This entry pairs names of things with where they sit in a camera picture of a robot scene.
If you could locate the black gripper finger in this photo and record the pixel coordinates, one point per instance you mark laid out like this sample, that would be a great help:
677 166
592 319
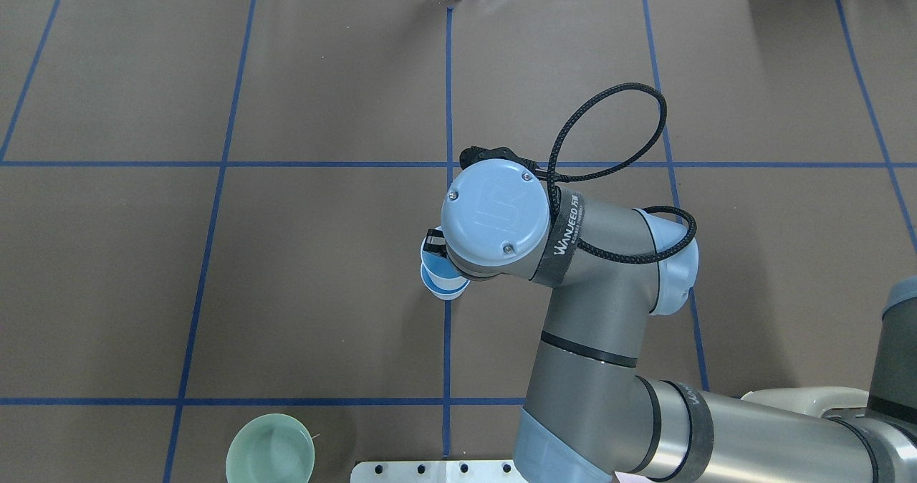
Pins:
435 243

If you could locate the light blue cup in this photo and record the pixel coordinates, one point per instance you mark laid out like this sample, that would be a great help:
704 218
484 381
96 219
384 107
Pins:
446 289
439 266

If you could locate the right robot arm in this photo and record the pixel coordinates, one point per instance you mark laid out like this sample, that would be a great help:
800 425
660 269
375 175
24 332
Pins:
588 416

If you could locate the green bowl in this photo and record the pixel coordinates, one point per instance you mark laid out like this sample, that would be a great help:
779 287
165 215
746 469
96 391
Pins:
274 447

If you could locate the pink bowl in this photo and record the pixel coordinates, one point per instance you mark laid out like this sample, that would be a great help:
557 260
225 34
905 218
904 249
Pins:
630 478

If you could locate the cream toaster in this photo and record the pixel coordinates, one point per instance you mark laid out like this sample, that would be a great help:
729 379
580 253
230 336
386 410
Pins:
815 401

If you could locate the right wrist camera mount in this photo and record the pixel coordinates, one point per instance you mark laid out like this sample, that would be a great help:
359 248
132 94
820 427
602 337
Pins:
476 154

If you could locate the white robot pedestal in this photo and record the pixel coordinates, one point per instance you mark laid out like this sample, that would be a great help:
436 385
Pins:
436 471

